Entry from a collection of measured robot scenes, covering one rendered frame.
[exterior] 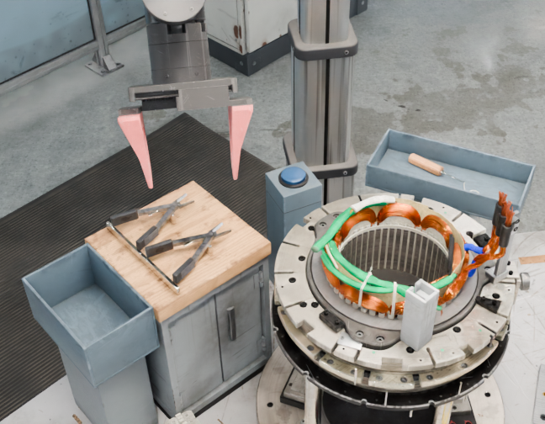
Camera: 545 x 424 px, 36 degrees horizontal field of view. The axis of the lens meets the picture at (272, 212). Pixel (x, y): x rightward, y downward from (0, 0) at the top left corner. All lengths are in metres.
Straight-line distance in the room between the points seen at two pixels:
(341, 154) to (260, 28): 1.94
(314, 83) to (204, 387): 0.55
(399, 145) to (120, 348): 0.59
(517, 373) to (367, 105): 2.05
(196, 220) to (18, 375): 1.33
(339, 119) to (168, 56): 0.76
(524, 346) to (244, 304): 0.50
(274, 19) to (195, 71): 2.72
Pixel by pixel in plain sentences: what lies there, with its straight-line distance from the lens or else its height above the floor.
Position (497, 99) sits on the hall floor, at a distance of 3.46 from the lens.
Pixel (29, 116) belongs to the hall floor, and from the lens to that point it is 3.45.
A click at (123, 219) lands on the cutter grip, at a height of 1.09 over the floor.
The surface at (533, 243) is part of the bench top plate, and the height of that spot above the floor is 0.78.
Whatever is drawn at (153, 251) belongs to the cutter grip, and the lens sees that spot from 1.17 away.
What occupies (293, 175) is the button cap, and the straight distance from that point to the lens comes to 1.35.
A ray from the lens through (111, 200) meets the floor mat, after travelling 2.94.
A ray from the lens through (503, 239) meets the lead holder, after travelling 1.03.
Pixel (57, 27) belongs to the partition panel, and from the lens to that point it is 3.47.
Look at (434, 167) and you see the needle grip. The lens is 1.39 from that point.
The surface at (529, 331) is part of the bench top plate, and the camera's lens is 1.51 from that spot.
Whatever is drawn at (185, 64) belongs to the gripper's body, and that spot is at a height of 1.49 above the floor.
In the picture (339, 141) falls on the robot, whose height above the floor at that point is 0.97.
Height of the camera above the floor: 1.90
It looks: 42 degrees down
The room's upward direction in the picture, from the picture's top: 2 degrees counter-clockwise
